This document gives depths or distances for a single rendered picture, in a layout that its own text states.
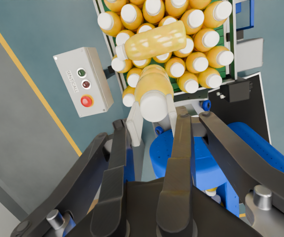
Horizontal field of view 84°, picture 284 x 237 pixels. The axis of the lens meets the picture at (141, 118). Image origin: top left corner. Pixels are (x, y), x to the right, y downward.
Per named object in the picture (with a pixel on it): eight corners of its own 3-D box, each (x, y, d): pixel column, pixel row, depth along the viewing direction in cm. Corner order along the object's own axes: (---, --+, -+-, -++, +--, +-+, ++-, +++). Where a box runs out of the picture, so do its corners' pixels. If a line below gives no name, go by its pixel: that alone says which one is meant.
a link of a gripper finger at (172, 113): (168, 113, 15) (176, 112, 15) (165, 94, 21) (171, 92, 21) (174, 140, 16) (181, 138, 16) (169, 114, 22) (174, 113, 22)
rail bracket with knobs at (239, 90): (214, 96, 67) (223, 104, 57) (212, 80, 64) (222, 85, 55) (239, 91, 65) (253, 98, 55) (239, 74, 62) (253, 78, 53)
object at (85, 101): (84, 107, 52) (83, 108, 50) (80, 96, 50) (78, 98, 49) (94, 105, 51) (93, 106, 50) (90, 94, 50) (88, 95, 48)
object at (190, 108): (168, 113, 68) (170, 126, 57) (167, 108, 67) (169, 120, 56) (191, 108, 67) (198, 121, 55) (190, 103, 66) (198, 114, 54)
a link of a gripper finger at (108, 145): (129, 151, 15) (100, 156, 16) (134, 127, 20) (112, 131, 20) (125, 138, 14) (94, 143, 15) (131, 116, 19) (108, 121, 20)
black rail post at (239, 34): (226, 42, 58) (236, 41, 51) (225, 33, 57) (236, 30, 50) (232, 40, 58) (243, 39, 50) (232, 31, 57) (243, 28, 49)
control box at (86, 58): (90, 107, 62) (79, 118, 53) (69, 54, 55) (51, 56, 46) (114, 102, 61) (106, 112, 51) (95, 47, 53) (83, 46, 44)
